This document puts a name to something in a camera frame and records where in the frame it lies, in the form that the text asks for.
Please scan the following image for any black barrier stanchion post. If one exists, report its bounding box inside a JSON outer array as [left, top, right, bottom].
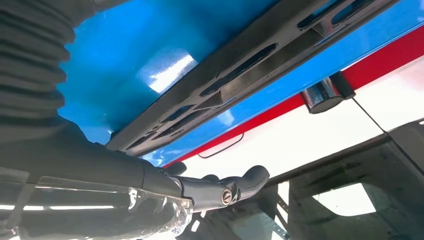
[[300, 71, 357, 115]]

